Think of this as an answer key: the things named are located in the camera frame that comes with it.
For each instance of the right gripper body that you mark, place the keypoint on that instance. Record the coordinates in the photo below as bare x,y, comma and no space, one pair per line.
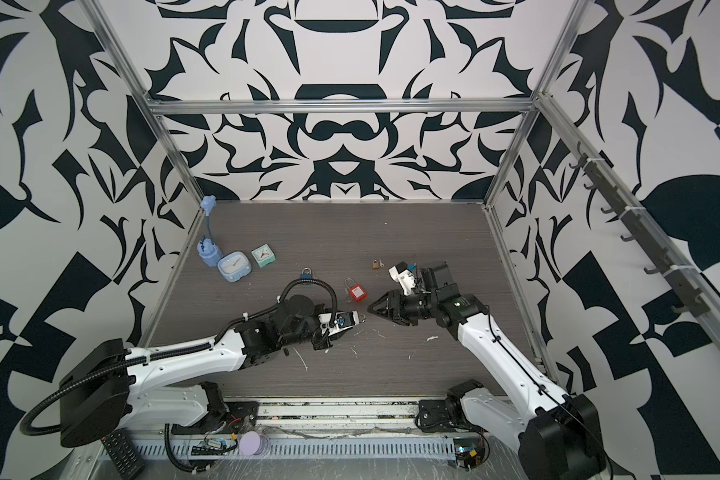
415,307

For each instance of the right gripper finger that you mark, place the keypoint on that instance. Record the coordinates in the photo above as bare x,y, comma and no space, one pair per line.
386,301
390,314

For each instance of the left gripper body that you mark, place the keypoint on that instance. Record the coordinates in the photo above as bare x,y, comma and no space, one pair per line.
319,343

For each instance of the red padlock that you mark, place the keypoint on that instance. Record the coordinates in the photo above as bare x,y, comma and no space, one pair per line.
354,291

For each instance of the black padlock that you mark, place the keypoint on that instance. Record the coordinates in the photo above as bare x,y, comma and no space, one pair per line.
358,319

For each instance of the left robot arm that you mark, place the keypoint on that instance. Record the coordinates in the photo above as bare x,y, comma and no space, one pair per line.
119,387

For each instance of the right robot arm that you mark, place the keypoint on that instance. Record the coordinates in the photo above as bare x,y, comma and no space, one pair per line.
554,434

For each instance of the mint green alarm clock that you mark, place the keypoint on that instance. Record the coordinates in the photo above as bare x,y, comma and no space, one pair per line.
263,255

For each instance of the light blue alarm clock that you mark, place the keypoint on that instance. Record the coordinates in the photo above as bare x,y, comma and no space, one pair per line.
234,267

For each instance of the purple round lid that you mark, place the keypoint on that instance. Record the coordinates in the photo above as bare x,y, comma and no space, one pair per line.
253,444

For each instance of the green circuit board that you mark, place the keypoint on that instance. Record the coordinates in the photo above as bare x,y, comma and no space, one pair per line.
471,456

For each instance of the black remote control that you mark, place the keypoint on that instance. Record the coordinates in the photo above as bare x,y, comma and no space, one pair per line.
123,454

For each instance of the black hook rack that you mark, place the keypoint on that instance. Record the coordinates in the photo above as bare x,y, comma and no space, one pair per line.
666,260

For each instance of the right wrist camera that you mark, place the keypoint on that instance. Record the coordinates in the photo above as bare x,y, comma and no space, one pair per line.
408,277

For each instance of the white cable duct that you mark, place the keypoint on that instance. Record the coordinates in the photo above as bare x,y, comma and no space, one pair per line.
302,449

